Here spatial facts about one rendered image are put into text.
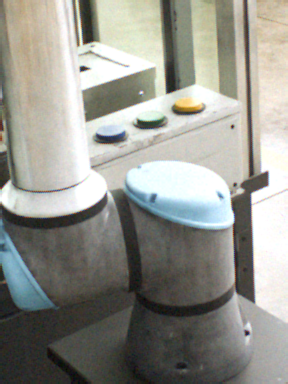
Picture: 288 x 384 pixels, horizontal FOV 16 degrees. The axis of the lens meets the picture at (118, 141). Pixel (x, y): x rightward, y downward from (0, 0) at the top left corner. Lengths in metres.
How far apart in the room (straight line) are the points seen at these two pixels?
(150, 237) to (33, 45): 0.25
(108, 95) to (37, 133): 0.62
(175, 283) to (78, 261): 0.12
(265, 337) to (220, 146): 0.37
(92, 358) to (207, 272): 0.20
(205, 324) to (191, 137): 0.40
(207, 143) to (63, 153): 0.49
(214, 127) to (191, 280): 0.43
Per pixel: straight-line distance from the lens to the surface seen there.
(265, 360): 1.24
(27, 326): 1.51
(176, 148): 1.49
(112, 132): 1.45
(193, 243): 1.12
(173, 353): 1.19
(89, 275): 1.11
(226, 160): 1.56
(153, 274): 1.13
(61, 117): 1.05
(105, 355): 1.27
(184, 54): 1.64
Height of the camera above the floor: 1.48
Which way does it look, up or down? 24 degrees down
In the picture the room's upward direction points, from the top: 5 degrees counter-clockwise
